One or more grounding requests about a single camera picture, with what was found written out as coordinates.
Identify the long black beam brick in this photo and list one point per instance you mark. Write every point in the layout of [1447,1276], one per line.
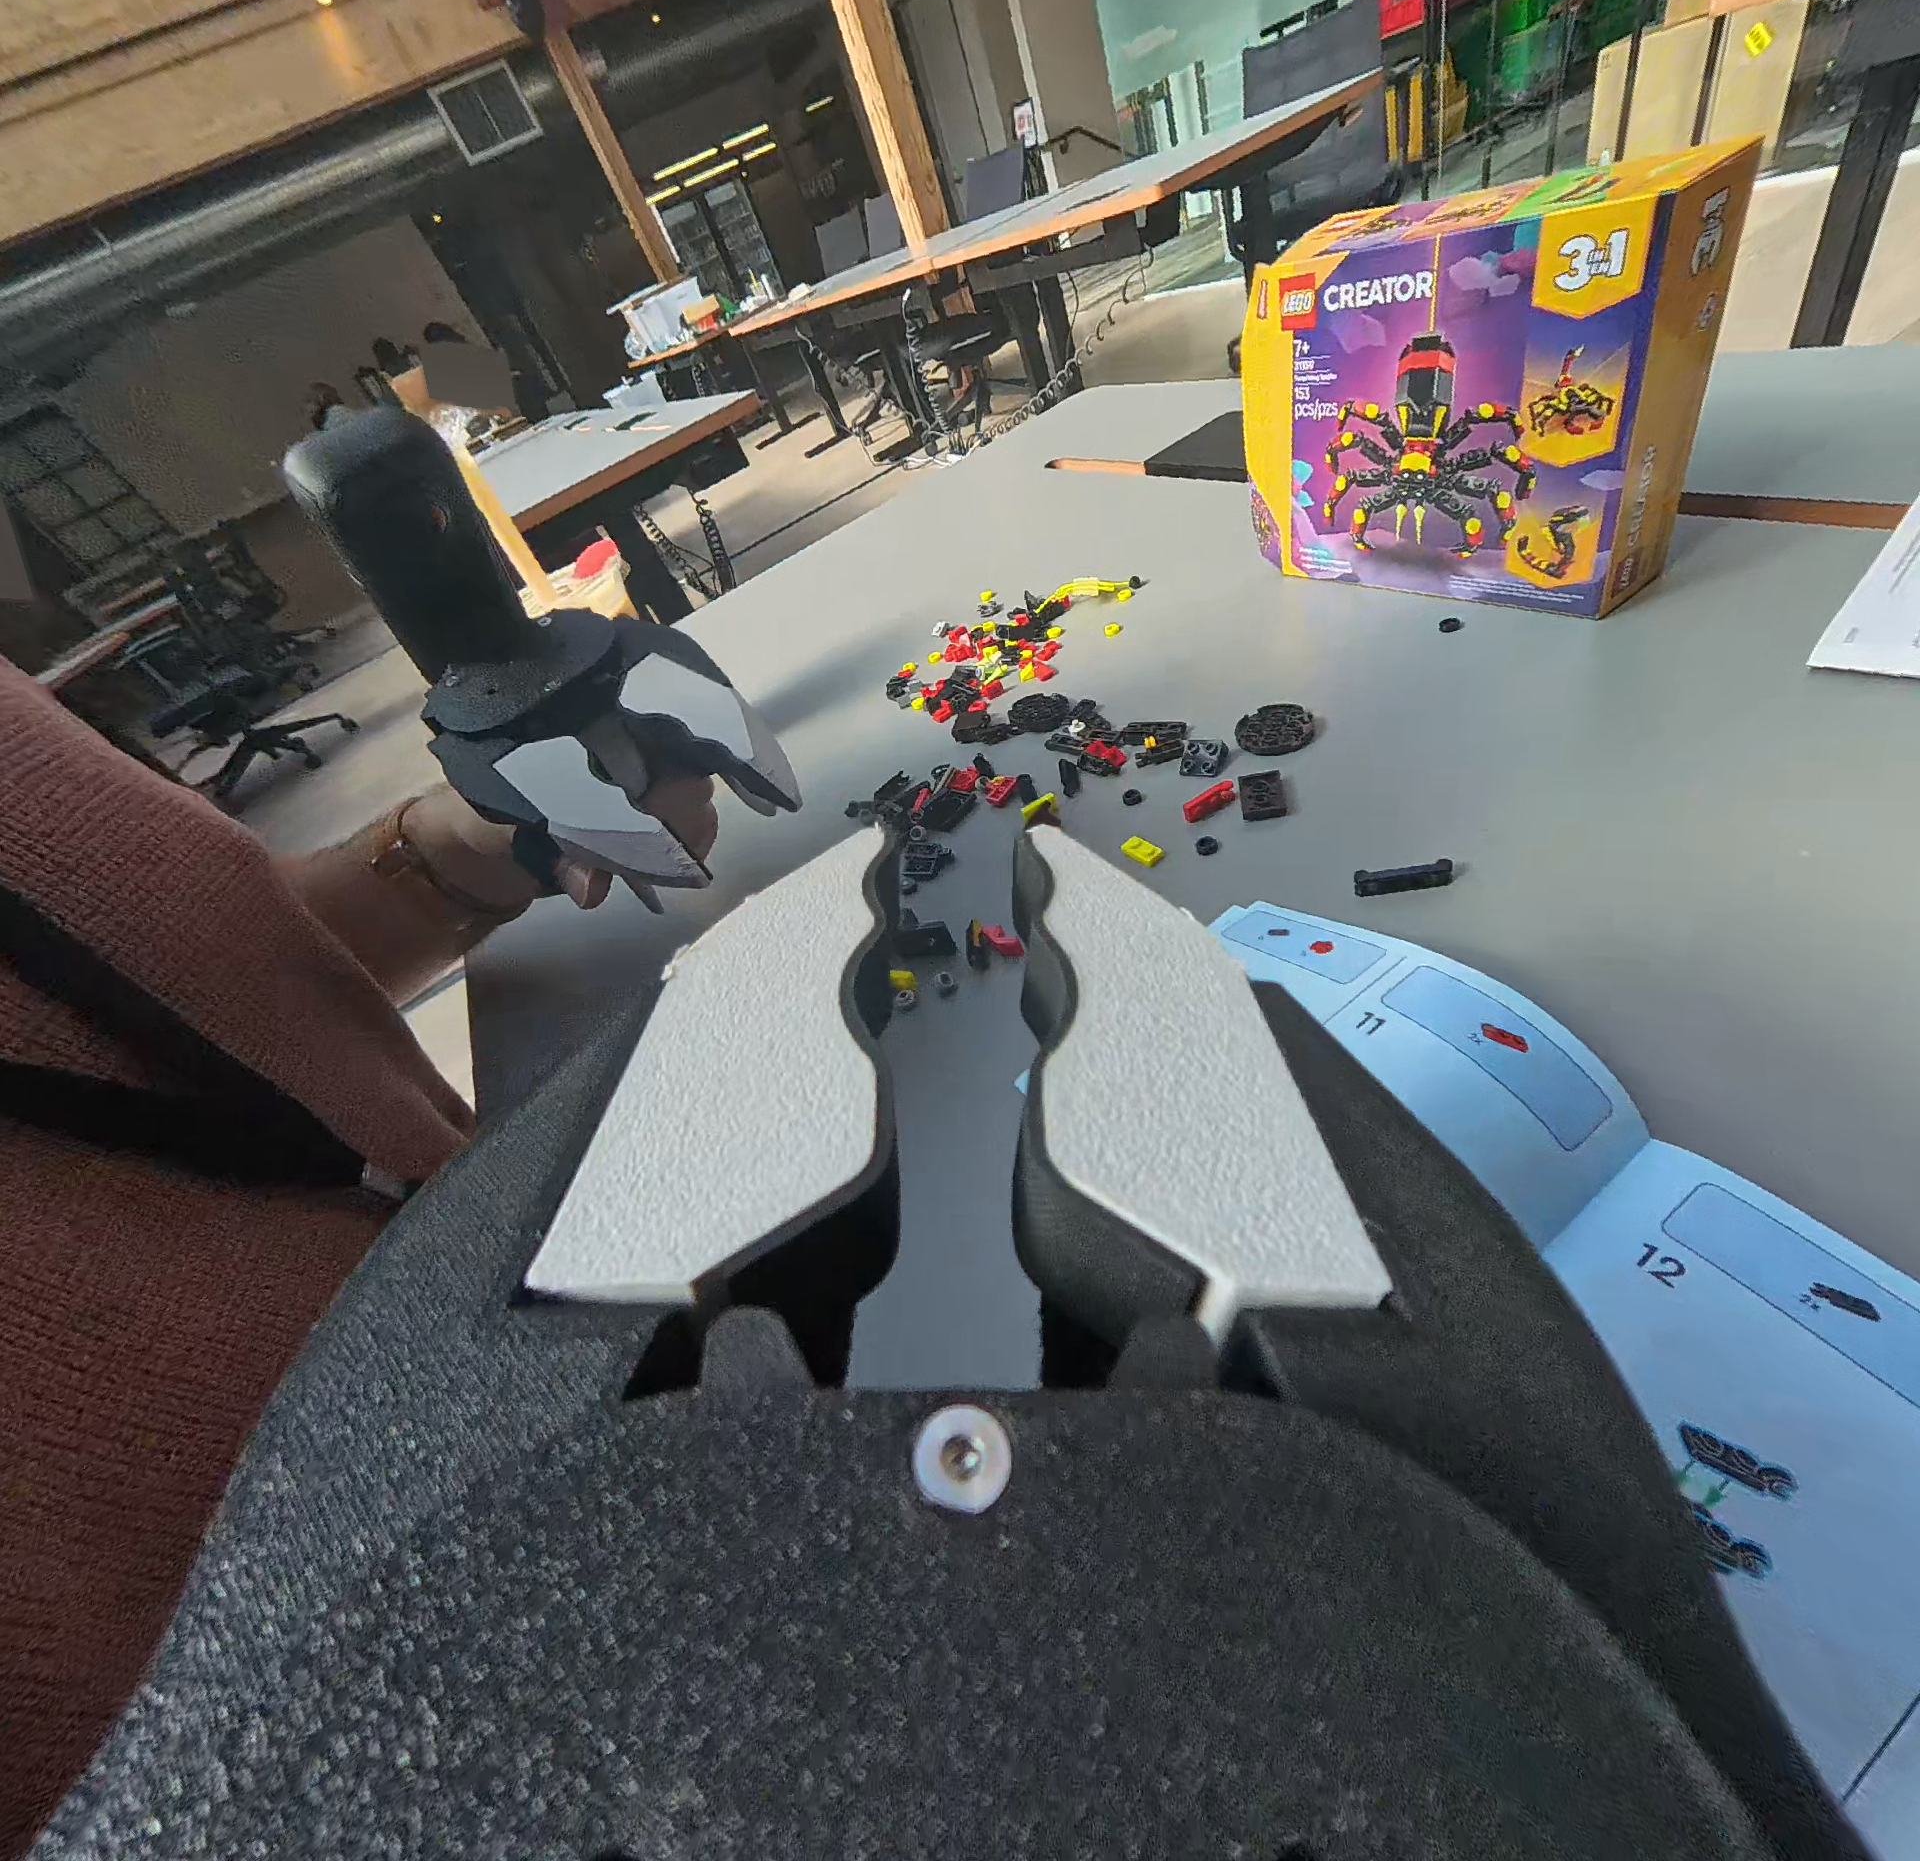
[1403,876]

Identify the ceiling air vent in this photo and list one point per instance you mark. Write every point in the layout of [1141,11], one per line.
[483,112]

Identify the wrist watch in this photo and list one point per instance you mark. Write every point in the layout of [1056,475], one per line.
[404,848]

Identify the pile of small toy bricks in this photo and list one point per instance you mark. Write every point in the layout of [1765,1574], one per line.
[977,685]

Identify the stack of cardboard boxes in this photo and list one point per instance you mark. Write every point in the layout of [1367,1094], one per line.
[1682,59]

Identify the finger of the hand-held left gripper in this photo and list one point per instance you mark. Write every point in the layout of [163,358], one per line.
[583,795]
[716,716]

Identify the round black plate brick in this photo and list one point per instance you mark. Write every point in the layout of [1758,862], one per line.
[1280,727]
[1039,716]

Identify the neighbouring grey desk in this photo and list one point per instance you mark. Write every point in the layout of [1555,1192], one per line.
[629,443]

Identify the black rectangular plate brick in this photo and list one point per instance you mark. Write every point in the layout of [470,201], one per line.
[1259,792]

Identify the white text leaflet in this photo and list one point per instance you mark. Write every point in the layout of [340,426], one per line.
[1874,602]

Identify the black legged side table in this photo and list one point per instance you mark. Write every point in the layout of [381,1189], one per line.
[1844,151]

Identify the red plate brick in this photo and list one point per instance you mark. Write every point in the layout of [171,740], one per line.
[1206,803]

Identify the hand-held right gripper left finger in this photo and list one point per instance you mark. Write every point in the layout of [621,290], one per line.
[722,1083]

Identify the purple yellow toy brick box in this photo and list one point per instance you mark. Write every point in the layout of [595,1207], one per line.
[1424,390]

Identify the grey square plate brick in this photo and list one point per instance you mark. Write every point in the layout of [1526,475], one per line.
[1204,759]

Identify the wooden pillar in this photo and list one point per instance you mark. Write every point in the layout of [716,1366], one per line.
[616,167]
[885,75]

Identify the blue instruction booklet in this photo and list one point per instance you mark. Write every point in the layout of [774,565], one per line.
[1723,1291]

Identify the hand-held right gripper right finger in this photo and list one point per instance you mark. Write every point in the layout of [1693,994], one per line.
[1185,1094]

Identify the person's left hand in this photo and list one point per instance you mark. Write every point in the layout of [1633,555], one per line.
[480,854]

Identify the row of long desks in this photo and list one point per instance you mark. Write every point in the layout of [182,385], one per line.
[1051,205]

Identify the black desk panel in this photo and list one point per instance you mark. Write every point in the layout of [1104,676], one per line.
[1185,447]

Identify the black ventilation duct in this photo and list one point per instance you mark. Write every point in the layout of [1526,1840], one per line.
[225,235]

